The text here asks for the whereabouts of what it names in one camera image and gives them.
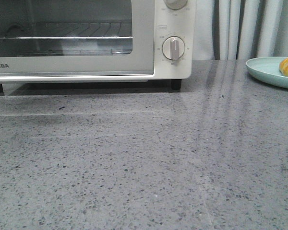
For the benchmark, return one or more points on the light green plate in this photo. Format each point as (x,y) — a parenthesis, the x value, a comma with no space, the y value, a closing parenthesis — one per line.
(266,69)

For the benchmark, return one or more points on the metal oven wire rack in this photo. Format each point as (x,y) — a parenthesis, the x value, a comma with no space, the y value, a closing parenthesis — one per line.
(66,39)

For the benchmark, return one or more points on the glass oven door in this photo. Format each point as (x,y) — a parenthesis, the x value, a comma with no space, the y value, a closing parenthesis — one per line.
(141,14)

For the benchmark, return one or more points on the black right oven foot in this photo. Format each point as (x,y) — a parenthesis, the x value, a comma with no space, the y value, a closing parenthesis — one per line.
(176,84)

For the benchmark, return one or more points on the upper temperature knob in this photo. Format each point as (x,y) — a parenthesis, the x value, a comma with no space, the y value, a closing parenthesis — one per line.
(175,4)

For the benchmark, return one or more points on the lower timer knob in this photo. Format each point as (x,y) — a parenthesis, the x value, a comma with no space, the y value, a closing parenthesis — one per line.
(173,48)

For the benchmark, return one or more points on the grey white curtain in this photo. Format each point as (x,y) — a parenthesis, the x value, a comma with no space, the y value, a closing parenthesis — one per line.
(240,29)

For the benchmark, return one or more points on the white Toshiba toaster oven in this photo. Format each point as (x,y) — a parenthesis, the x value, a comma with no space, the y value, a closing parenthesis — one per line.
(167,23)

